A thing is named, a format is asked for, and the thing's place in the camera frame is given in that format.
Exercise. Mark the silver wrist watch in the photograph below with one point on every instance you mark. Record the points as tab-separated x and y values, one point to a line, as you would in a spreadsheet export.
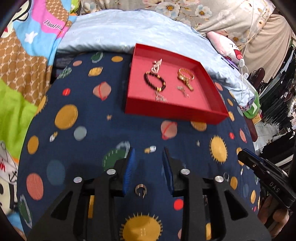
161	97

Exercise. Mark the navy planet print blanket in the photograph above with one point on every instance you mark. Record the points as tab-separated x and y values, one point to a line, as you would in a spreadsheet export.
92	129

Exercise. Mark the person's right hand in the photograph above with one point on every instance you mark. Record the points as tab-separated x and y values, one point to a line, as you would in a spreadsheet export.
274	217

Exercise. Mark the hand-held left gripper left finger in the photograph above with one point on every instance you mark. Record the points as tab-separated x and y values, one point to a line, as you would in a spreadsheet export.
129	171

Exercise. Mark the pink plush pillow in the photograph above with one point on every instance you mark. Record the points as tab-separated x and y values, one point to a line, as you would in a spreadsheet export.
224	46

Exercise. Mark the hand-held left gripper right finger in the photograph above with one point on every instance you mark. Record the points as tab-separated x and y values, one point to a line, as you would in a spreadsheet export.
167	173

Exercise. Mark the gold coil bangle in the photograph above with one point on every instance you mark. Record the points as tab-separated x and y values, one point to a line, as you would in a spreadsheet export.
185	72

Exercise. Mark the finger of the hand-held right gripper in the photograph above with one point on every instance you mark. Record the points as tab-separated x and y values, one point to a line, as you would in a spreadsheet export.
251	160

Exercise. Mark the green cloth bag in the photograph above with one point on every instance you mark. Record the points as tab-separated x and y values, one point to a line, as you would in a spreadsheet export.
252	107

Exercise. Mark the beige curtain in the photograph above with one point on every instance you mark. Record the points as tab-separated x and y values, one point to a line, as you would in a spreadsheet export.
268	44

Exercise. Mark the light blue quilt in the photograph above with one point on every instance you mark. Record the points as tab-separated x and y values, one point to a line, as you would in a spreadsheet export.
129	32

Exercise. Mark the gold wrist watch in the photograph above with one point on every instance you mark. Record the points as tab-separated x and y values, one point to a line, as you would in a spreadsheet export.
187	83

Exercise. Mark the red shallow box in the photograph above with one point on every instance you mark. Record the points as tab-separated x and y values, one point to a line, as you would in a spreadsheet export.
143	90

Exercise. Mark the grey floral cloth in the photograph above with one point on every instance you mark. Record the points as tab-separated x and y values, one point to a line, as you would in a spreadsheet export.
185	11

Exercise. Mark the colourful cartoon monkey blanket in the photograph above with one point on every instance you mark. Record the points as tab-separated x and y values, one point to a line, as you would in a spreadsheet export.
25	64

